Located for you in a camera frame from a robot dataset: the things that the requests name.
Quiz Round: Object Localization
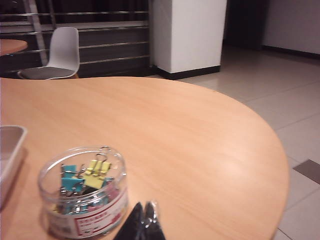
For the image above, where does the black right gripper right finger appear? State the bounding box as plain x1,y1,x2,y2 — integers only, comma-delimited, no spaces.
141,199,167,240

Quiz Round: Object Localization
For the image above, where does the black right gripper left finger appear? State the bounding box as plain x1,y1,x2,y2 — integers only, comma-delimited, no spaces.
113,201,145,240

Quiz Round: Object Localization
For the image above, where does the clear round plastic clip box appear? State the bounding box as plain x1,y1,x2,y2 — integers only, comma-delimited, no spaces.
37,144,130,237

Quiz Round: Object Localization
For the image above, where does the pink binder clip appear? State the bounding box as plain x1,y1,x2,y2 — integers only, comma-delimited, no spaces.
87,184,116,209

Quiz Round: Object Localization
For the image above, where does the yellow binder clip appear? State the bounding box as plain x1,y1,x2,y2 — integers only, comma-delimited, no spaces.
81,171,106,190
87,159,113,176

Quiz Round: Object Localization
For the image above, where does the blue binder clip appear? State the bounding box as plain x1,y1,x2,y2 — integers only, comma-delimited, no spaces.
61,163,79,176
60,176,85,194

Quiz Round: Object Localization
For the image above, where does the beige rectangular paper container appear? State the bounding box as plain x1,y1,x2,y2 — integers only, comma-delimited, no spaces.
0,125,28,211

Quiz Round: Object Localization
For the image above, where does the grey seat cushion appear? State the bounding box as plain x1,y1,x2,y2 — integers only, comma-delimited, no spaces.
20,65,76,79

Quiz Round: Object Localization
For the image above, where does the metal railing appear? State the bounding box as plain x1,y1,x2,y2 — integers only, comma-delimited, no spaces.
0,9,151,68

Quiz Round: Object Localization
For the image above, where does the white square pillar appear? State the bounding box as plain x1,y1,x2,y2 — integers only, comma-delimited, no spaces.
149,0,228,81

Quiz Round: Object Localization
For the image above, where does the white plastic chair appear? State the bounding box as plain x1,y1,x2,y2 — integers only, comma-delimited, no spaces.
17,26,81,80

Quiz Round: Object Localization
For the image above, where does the small round wooden table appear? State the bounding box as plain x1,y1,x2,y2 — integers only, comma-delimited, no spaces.
0,39,28,57

